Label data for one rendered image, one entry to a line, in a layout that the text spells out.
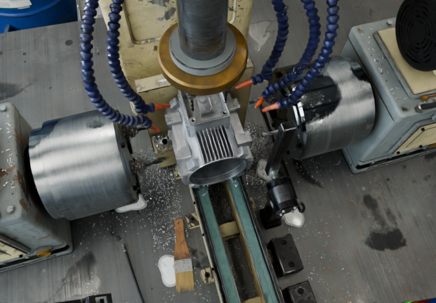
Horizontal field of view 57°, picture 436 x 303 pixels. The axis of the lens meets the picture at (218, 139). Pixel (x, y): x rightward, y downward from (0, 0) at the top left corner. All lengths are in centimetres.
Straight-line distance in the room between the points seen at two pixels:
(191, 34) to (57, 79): 86
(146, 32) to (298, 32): 72
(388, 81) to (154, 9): 59
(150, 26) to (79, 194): 43
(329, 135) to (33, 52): 108
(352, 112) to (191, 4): 52
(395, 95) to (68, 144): 77
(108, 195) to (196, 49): 40
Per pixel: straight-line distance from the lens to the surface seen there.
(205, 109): 96
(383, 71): 109
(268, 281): 107
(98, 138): 93
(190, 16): 68
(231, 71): 78
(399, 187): 137
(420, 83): 109
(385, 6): 178
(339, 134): 103
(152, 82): 100
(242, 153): 96
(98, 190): 94
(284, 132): 82
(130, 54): 106
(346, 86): 102
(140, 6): 96
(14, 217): 93
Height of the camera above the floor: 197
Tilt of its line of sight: 64 degrees down
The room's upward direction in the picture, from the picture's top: 3 degrees clockwise
